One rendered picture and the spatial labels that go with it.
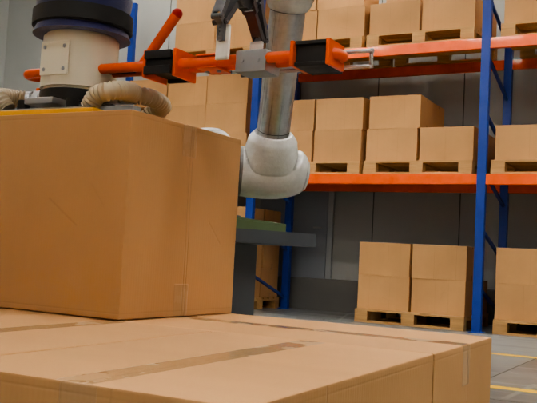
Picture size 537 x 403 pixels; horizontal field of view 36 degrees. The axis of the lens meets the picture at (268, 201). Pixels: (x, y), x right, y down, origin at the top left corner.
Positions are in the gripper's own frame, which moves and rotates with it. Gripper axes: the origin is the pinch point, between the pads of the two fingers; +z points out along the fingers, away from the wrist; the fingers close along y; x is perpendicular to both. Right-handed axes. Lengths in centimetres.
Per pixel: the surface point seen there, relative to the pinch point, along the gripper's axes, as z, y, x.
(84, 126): 16.2, 20.2, -22.6
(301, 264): 51, -836, -386
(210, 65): 1.6, 4.2, -4.3
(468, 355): 55, -2, 49
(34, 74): 1, 4, -52
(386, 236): 11, -841, -273
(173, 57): -0.4, 5.2, -12.8
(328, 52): 0.9, 5.4, 22.6
